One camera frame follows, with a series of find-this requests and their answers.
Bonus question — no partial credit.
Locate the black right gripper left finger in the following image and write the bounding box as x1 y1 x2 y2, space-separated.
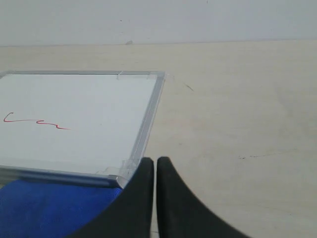
68 158 154 238

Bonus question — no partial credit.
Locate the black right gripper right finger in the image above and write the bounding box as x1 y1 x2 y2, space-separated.
157 157 247 238

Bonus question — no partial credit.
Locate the blue cloth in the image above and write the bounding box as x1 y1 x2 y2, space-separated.
0 180 122 238

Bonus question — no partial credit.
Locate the aluminium framed whiteboard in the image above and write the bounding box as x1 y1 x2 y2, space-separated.
0 71 165 188

